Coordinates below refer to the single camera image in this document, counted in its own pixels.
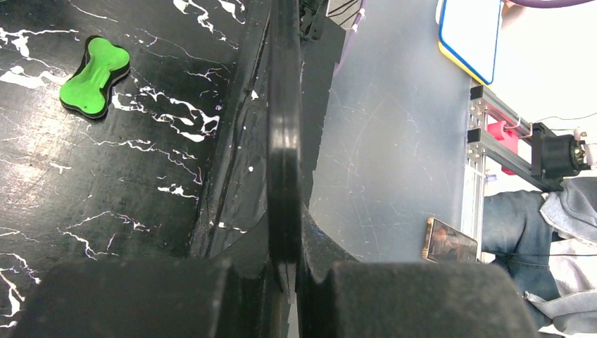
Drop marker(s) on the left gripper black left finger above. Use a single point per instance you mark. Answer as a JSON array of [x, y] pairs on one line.
[[230, 295]]

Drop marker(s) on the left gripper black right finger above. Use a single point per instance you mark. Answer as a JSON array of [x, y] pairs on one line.
[[339, 296]]

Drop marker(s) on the green whiteboard eraser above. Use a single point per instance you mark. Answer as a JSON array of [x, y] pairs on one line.
[[88, 90]]

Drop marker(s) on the small whiteboard red writing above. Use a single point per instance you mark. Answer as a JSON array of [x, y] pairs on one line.
[[284, 143]]

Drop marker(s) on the smartphone gold case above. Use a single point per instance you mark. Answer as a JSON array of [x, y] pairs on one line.
[[444, 243]]

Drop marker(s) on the person in denim clothes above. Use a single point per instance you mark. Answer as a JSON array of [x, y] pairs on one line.
[[546, 242]]

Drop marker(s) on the aluminium stand with red part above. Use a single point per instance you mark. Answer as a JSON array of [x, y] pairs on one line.
[[493, 130]]

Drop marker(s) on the black motor on stand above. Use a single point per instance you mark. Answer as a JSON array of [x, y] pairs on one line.
[[558, 156]]

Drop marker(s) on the blue yellow framed board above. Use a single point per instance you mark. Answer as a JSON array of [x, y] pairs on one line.
[[468, 35]]

